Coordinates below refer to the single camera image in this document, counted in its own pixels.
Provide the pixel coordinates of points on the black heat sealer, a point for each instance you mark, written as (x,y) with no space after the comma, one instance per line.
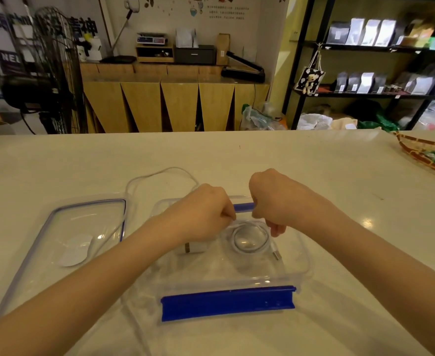
(241,72)

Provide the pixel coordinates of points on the person's left forearm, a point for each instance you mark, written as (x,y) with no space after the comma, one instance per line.
(80,289)

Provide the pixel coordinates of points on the person's left hand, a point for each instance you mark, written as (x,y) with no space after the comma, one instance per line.
(199,215)

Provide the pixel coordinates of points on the clear plastic bag with items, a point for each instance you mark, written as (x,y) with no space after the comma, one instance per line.
(258,120)

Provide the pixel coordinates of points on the white charger adapter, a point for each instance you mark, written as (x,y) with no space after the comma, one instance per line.
(193,249)

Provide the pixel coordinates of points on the black metal shelf rack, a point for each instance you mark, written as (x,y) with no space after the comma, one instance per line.
(327,22)

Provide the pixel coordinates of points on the cardboard box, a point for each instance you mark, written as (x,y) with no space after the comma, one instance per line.
(345,124)

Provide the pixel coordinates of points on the black drawer box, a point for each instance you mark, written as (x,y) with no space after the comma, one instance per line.
(195,55)

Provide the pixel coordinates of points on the white plastic bag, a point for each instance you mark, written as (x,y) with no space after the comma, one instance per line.
(313,122)

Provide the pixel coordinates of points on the person's right fingers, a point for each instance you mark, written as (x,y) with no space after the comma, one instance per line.
(276,229)

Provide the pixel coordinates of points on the small wooden shelf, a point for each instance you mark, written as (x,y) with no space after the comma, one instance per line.
(154,53)

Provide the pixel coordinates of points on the green plastic bag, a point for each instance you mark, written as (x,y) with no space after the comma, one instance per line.
(380,124)

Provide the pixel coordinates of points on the woven basket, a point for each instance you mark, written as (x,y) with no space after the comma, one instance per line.
(414,153)

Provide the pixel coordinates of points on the grey digital scale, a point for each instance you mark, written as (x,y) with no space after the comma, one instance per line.
(150,39)

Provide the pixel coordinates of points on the row of grey pouches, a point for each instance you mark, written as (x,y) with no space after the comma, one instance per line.
(365,83)

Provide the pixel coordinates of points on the person's right hand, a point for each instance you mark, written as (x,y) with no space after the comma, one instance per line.
(284,200)

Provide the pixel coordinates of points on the person's left fingers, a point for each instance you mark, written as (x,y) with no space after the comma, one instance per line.
(229,215)

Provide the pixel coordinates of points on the clear container with blue latches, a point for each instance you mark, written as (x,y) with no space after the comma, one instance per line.
(224,304)

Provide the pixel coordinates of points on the row of silver pouches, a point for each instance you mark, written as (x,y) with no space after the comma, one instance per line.
(373,33)

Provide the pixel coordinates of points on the brown paper bag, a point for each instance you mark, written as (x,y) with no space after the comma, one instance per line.
(223,50)

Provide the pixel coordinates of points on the person's right forearm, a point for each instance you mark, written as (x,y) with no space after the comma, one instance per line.
(395,278)

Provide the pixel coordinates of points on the white paper bag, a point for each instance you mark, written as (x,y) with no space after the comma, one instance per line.
(184,38)

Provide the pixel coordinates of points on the black desk lamp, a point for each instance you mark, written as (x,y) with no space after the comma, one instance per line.
(119,59)

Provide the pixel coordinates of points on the clear lid with blue seal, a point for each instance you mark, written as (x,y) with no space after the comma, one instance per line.
(80,222)

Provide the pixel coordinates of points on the black standing fan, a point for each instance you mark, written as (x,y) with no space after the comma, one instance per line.
(35,88)

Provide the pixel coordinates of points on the wooden counter cabinet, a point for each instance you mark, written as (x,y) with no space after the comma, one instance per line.
(180,103)

